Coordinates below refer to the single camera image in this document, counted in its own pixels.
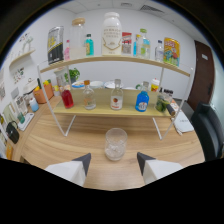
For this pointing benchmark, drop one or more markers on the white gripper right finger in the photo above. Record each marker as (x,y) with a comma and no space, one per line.
(156,169)

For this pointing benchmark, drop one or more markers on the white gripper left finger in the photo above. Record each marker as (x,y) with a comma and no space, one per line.
(71,170)

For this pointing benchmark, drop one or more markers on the clear bottle with red label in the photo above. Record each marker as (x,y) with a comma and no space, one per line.
(116,98)

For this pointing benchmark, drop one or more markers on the yellow instant noodle cup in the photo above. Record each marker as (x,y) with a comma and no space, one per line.
(155,85)

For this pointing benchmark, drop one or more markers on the glass tumbler with ice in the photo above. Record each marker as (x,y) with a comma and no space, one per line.
(115,145)

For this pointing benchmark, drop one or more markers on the white notebook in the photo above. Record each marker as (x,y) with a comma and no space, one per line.
(183,123)

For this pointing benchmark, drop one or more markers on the black chair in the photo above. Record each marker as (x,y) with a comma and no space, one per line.
(208,130)

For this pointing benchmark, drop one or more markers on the black handbag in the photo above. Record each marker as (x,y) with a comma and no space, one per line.
(12,133)

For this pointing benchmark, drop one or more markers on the blue liquid bottle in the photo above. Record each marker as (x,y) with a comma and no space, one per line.
(142,100)

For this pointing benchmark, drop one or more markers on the red liquid bottle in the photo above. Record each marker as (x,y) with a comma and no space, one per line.
(67,98)

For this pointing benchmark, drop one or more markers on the clear bottle with orange cap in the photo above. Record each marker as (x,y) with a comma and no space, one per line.
(89,98)

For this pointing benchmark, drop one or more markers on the two-tier wooden shelf rack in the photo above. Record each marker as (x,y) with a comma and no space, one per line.
(103,103)

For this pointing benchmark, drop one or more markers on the blue and white container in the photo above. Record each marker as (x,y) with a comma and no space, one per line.
(34,105)

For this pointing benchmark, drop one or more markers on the orange basket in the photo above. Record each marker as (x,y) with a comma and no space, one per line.
(44,94)

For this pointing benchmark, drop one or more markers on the green mug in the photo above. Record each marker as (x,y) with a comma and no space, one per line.
(138,86)

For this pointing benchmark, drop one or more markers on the blue rimmed bowl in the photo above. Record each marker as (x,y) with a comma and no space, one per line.
(78,84)

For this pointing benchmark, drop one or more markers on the white bowl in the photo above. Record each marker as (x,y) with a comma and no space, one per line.
(97,84)

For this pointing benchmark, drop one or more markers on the white kitchen appliance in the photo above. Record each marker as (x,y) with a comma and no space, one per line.
(29,88)

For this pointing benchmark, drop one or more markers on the white plate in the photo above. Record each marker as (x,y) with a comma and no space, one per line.
(109,85)

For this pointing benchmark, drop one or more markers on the green potted plant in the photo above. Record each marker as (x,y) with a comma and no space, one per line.
(74,74)

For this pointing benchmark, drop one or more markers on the brown door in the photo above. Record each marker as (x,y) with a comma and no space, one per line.
(201,76)

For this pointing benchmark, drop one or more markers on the clear bottle with blue cap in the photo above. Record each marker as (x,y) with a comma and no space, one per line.
(159,51)

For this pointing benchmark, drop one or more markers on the small pink bottle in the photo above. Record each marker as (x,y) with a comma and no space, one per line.
(67,51)

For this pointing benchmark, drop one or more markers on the yellow cartoon print can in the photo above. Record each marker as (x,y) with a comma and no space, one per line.
(171,51)

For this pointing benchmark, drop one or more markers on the small blue bottle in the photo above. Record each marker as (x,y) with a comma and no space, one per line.
(135,46)

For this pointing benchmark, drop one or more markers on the clear bottle with green cap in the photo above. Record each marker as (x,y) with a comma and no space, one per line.
(144,45)

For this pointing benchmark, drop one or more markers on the teal liquid bottle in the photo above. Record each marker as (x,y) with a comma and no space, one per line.
(89,46)

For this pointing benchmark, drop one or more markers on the small printed carton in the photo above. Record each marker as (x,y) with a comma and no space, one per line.
(126,43)

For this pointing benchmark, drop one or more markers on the glass jar with cork lid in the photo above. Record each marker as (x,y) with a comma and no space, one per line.
(77,40)

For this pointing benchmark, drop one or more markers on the large white bottle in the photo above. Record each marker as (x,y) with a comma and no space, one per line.
(111,35)

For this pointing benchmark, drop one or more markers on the ceiling air vent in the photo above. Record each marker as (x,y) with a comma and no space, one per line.
(151,8)

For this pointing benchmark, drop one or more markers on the wooden wall shelf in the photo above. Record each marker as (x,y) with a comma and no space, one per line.
(21,57)

